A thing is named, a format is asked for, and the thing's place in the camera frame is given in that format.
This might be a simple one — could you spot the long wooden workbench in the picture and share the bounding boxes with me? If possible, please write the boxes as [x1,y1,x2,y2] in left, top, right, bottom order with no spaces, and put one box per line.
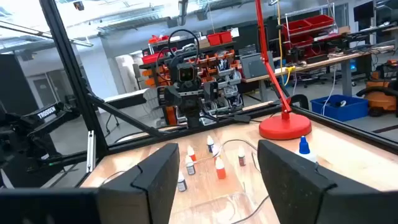
[241,45,398,103]

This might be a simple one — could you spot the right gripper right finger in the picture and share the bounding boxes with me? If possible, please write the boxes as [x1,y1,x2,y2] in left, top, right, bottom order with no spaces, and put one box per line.
[257,139,398,224]

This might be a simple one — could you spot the small green dropper bottle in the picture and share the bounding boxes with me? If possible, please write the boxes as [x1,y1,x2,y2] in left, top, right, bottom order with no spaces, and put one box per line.
[185,154,197,176]

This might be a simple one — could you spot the small parts bin rack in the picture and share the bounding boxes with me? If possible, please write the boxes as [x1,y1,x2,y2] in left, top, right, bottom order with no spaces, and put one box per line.
[139,40,246,127]

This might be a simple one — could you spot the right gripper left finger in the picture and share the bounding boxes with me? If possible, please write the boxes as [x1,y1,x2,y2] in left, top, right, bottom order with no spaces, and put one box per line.
[98,142,181,224]

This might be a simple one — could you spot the grey metal case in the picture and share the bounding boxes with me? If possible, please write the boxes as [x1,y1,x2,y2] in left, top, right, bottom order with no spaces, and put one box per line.
[239,52,275,79]

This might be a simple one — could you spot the yellow power cable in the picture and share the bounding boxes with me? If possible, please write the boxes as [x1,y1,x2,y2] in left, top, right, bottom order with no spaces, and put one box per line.
[275,0,296,86]

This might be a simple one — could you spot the tall blue food colouring bottle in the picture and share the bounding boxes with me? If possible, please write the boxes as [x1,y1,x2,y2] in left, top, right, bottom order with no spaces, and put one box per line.
[294,135,318,164]

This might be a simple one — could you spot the black aluminium table frame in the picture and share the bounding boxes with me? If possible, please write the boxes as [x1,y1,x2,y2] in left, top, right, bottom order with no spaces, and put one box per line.
[30,0,398,189]

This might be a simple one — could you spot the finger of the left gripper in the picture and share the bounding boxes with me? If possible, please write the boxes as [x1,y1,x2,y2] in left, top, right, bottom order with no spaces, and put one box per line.
[203,81,219,102]
[164,86,182,107]

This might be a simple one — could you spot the black cabinet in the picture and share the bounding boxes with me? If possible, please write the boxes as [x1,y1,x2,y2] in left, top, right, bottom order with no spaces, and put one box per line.
[0,53,40,116]

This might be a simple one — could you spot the orange shop vacuum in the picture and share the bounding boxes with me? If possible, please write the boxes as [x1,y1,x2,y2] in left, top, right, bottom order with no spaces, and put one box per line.
[356,59,398,118]

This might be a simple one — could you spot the white cable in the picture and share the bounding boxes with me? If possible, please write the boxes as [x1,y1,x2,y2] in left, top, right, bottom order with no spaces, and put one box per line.
[321,73,338,116]

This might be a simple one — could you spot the red storage bin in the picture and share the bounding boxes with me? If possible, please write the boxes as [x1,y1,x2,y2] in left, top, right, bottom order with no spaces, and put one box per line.
[219,30,234,44]
[281,19,312,35]
[206,32,221,47]
[304,14,335,30]

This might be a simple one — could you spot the blue plastic storage crate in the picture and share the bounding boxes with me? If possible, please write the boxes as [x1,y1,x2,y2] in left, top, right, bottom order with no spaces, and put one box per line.
[310,94,370,123]

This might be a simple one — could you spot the clear plastic bin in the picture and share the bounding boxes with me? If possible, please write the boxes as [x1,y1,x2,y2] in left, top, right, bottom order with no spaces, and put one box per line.
[99,138,271,224]

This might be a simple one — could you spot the small red dropper bottle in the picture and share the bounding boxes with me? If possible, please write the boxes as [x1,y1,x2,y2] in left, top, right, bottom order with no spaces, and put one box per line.
[238,146,247,167]

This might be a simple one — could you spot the black computer monitor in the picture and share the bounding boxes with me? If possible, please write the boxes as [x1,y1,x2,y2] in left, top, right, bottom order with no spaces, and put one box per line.
[353,1,375,22]

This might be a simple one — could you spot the small purple dropper bottle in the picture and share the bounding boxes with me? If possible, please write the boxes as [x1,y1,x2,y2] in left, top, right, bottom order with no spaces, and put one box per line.
[177,170,188,193]

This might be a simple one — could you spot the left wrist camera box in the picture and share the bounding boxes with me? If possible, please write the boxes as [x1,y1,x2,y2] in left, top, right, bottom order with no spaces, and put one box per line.
[177,62,198,83]

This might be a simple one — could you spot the silver frame bracket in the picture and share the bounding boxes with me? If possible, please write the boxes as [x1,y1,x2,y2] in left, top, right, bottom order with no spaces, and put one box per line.
[86,130,95,174]

